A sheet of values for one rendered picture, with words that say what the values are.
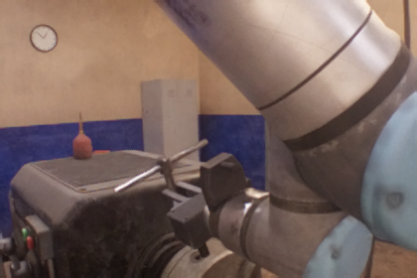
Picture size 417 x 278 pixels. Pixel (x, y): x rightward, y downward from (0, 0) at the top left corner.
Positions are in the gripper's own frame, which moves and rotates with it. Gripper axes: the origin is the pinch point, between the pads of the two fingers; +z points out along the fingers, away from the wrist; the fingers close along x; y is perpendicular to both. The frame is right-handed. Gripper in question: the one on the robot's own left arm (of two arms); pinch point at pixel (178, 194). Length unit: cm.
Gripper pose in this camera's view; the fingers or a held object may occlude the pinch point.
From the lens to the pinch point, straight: 57.8
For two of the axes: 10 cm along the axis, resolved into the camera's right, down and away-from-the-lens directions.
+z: -5.8, -0.6, 8.1
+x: 7.6, -4.1, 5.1
